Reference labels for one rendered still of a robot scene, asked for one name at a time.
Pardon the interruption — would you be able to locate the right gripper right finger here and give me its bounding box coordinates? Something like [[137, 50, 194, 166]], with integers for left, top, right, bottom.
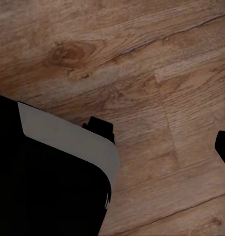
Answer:
[[215, 131, 225, 162]]

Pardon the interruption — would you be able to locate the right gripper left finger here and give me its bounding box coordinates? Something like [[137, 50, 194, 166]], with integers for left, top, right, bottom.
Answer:
[[0, 131, 20, 181]]

